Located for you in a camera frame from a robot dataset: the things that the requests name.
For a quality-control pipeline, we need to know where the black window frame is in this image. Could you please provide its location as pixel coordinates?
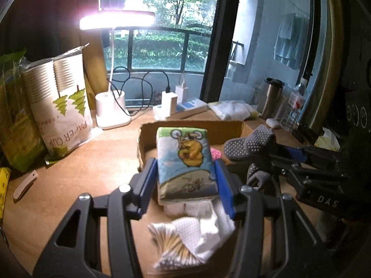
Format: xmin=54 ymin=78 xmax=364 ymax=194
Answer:
xmin=200 ymin=0 xmax=242 ymax=105

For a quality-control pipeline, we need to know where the black charging cable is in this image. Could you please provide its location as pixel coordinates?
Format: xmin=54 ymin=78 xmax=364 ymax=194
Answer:
xmin=109 ymin=66 xmax=171 ymax=116

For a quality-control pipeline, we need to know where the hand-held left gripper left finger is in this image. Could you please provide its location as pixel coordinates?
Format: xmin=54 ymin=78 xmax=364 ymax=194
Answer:
xmin=33 ymin=158 xmax=158 ymax=278

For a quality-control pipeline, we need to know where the teal hanging towel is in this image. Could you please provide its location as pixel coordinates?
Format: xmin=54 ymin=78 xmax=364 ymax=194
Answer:
xmin=274 ymin=17 xmax=309 ymax=70

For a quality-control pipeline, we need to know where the cartoon print tissue pack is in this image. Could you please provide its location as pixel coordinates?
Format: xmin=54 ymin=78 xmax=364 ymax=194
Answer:
xmin=156 ymin=127 xmax=220 ymax=206

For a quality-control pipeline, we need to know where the clear water bottle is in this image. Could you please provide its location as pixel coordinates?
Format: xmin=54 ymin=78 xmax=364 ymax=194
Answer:
xmin=281 ymin=78 xmax=308 ymax=131

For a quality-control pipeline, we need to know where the pale folding knife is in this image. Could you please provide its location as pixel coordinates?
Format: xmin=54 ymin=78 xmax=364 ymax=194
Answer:
xmin=13 ymin=170 xmax=39 ymax=200

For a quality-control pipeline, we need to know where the grey dotted glove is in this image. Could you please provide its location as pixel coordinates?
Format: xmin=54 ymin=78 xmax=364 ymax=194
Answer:
xmin=224 ymin=124 xmax=277 ymax=163

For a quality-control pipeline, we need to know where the white charger with black cable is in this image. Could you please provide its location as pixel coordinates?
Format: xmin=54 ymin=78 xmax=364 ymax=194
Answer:
xmin=161 ymin=91 xmax=177 ymax=116

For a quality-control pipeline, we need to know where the grey dotted sock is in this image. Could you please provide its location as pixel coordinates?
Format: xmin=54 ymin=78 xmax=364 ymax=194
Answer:
xmin=246 ymin=162 xmax=274 ymax=193

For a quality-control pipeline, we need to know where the cotton swab packet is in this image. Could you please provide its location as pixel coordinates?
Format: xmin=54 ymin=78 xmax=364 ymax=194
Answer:
xmin=151 ymin=223 xmax=200 ymax=275

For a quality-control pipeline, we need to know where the green paper cup bag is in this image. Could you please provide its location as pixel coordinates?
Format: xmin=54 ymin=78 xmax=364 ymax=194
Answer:
xmin=0 ymin=49 xmax=47 ymax=173

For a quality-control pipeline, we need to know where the packet of white cloths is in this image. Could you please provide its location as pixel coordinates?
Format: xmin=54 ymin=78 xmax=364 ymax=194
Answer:
xmin=209 ymin=101 xmax=258 ymax=121

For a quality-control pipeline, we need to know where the white paper towel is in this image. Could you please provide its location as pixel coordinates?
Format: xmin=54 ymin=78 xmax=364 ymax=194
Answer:
xmin=148 ymin=205 xmax=235 ymax=262

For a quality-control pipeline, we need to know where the white power strip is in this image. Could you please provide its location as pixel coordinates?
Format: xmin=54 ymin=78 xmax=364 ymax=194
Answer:
xmin=153 ymin=98 xmax=208 ymax=120

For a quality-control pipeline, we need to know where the yellow-green plastic bag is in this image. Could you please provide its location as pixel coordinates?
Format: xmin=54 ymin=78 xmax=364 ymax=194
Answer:
xmin=314 ymin=127 xmax=341 ymax=151

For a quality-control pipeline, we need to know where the steel thermos flask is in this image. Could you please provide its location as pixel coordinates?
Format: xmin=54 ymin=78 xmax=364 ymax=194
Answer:
xmin=261 ymin=78 xmax=284 ymax=119

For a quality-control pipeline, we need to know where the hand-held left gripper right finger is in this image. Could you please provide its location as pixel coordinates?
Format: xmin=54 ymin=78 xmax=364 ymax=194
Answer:
xmin=213 ymin=159 xmax=331 ymax=278

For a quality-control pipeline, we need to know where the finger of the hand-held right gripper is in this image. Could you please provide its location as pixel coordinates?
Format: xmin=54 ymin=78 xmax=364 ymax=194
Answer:
xmin=271 ymin=156 xmax=348 ymax=181
xmin=285 ymin=146 xmax=341 ymax=167

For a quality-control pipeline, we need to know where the yellow packet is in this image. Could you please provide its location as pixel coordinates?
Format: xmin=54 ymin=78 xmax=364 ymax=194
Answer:
xmin=0 ymin=167 xmax=11 ymax=221

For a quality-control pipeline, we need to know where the gold curtain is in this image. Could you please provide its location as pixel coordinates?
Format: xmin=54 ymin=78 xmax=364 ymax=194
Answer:
xmin=83 ymin=29 xmax=109 ymax=111

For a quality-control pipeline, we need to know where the white paper cup bag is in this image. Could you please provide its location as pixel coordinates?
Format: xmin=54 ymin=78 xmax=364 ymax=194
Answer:
xmin=23 ymin=44 xmax=95 ymax=163

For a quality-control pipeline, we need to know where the black balcony railing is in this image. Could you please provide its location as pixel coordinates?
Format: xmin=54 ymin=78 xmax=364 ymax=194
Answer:
xmin=103 ymin=26 xmax=212 ymax=73

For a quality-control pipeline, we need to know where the white hanging towel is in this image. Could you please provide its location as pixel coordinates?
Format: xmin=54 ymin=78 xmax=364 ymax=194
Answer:
xmin=278 ymin=13 xmax=296 ymax=39

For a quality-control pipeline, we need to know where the white desk lamp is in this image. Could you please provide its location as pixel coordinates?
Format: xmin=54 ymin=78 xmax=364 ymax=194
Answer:
xmin=80 ymin=10 xmax=155 ymax=130

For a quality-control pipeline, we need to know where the cardboard box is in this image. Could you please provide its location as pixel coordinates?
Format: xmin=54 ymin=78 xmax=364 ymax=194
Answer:
xmin=137 ymin=120 xmax=245 ymax=173

